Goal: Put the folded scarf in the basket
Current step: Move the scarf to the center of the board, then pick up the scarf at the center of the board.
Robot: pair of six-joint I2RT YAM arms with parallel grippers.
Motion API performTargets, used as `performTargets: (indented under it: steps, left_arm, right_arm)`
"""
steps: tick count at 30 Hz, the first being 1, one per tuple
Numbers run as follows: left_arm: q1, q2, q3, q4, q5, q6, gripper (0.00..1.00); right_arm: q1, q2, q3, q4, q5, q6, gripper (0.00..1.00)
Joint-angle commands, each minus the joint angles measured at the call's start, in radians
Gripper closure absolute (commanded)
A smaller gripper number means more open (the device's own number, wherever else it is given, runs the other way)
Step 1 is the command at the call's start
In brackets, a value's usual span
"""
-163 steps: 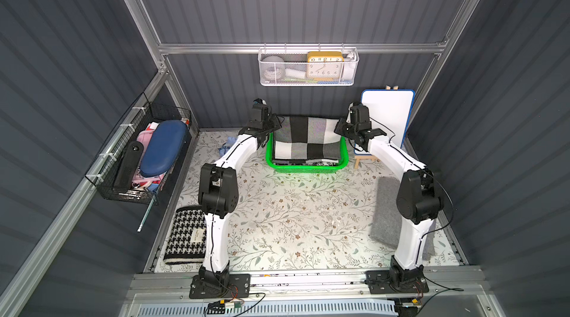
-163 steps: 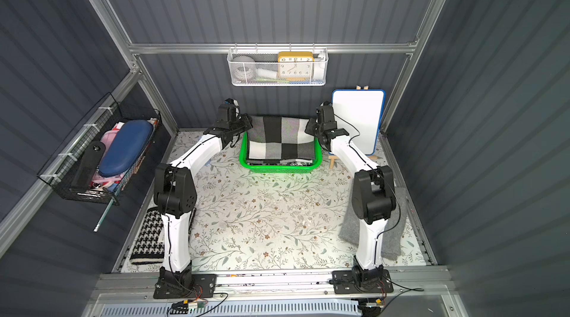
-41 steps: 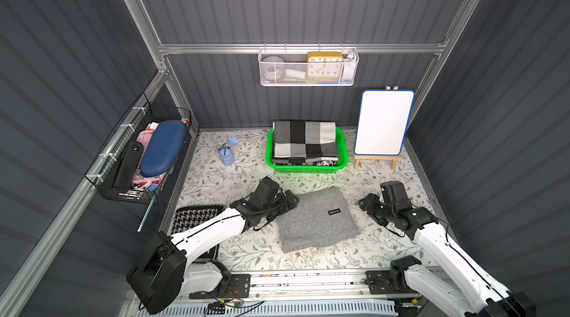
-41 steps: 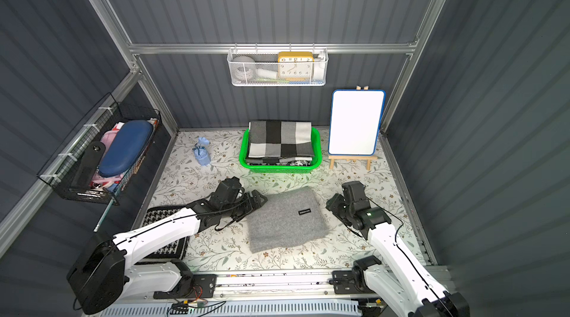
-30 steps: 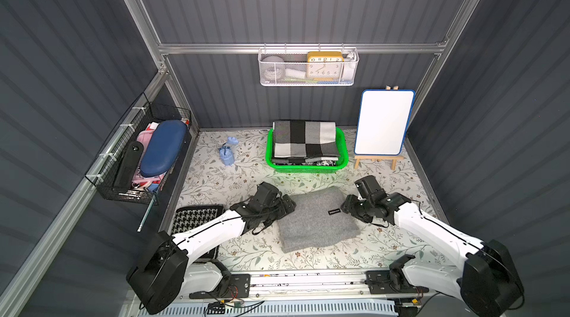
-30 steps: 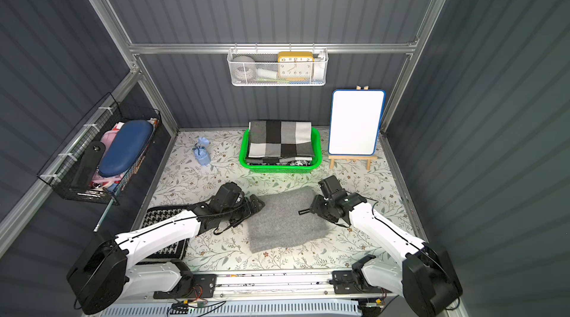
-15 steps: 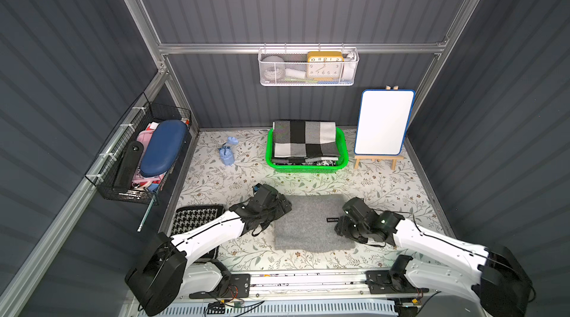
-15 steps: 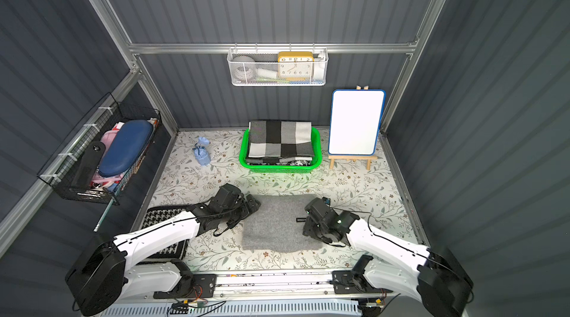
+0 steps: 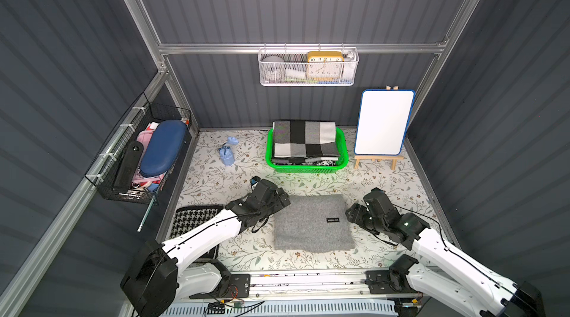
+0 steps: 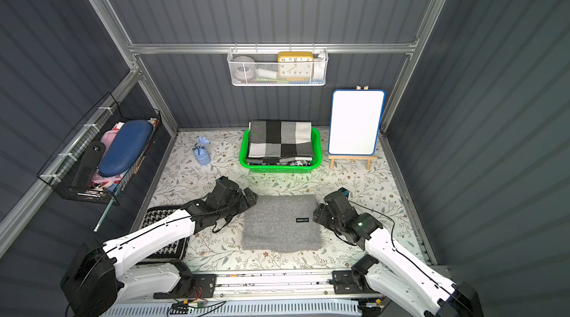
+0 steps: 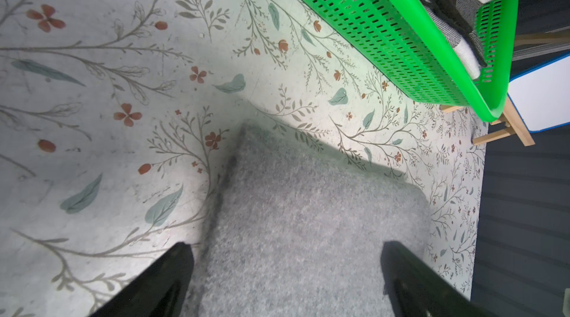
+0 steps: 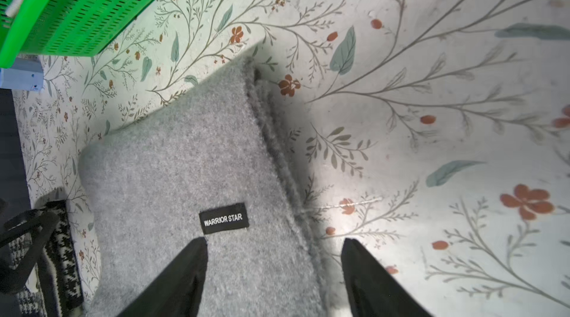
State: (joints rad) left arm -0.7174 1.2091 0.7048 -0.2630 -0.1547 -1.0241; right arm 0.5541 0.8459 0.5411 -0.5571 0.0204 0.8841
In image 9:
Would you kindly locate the white wire wall basket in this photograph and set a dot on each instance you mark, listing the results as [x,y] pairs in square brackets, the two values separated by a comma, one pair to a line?
[288,67]

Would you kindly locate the pink item in basket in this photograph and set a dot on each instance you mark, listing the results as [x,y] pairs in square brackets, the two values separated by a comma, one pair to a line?
[139,182]

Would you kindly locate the green plastic basket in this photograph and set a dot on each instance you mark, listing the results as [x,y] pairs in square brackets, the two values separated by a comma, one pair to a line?
[342,162]

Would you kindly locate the aluminium front rail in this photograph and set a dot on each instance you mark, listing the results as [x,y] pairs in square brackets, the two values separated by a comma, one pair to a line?
[307,279]

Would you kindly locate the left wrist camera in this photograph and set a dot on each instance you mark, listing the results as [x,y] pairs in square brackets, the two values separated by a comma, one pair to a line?
[254,180]

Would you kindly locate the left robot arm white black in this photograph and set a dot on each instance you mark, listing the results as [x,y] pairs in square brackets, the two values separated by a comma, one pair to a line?
[180,253]

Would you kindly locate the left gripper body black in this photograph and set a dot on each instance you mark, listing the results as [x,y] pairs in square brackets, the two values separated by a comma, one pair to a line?
[276,194]

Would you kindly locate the yellow alarm clock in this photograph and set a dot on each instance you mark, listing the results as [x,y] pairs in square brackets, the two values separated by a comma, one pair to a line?
[326,65]

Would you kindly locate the blue oval case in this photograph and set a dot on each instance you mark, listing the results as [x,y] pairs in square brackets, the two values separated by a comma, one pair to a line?
[163,148]

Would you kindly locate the white tape roll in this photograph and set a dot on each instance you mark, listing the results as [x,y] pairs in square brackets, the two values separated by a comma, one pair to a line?
[272,68]

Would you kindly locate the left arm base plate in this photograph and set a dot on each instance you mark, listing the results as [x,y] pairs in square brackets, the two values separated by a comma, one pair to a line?
[233,286]

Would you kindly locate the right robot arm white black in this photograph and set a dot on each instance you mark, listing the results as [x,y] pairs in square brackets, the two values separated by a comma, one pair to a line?
[435,267]

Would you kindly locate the light blue spray bottle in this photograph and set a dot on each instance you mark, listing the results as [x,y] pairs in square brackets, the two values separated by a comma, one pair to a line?
[226,152]

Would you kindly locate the white board blue frame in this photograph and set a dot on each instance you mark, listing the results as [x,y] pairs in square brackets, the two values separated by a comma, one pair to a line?
[384,122]

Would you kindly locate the smiley face knitted scarf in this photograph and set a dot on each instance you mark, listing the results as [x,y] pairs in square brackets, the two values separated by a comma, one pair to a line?
[304,161]

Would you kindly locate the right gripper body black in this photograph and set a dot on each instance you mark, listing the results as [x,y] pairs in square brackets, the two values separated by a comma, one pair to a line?
[358,217]

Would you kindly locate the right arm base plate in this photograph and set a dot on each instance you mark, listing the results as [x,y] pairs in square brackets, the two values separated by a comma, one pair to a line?
[387,282]

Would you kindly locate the grey felt scarf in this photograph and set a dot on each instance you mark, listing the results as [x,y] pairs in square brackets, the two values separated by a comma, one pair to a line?
[314,224]

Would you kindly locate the black grey checkered scarf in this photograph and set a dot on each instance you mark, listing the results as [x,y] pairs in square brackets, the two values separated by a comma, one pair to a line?
[304,139]

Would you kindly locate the black white houndstooth scarf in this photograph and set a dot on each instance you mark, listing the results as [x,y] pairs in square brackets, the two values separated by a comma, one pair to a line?
[190,217]

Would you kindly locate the black remote in basket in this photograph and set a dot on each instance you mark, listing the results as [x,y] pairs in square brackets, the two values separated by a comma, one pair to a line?
[128,166]

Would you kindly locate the black wire side basket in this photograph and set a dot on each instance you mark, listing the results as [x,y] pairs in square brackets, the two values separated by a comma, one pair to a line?
[103,174]

